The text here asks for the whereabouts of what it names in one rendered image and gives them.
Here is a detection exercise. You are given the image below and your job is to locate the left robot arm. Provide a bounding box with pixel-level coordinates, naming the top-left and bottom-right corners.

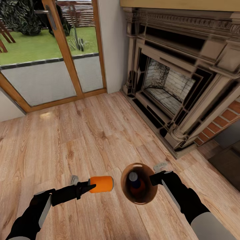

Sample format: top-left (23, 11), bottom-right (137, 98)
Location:
top-left (6, 175), bottom-right (96, 240)

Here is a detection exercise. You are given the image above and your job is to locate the can of soda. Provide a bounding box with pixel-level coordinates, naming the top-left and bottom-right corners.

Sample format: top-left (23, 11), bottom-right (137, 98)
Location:
top-left (88, 176), bottom-right (114, 193)
top-left (129, 178), bottom-right (147, 195)
top-left (129, 172), bottom-right (141, 189)

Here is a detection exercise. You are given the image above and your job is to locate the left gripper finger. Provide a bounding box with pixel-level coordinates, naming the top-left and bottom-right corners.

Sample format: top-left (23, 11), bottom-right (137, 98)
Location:
top-left (79, 181), bottom-right (88, 188)
top-left (80, 184), bottom-right (96, 196)

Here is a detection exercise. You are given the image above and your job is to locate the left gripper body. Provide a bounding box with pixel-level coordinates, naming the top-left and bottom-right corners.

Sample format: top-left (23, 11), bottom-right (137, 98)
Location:
top-left (62, 182), bottom-right (81, 203)

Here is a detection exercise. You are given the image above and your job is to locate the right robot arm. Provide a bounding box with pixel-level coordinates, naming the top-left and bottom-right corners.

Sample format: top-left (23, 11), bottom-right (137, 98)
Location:
top-left (149, 162), bottom-right (237, 240)

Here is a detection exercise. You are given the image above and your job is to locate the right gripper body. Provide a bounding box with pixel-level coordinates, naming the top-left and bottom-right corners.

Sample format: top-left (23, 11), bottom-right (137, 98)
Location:
top-left (149, 170), bottom-right (165, 186)

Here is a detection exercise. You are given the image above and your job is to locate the trash can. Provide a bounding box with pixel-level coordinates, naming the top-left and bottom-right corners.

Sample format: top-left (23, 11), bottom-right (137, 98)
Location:
top-left (121, 163), bottom-right (158, 205)

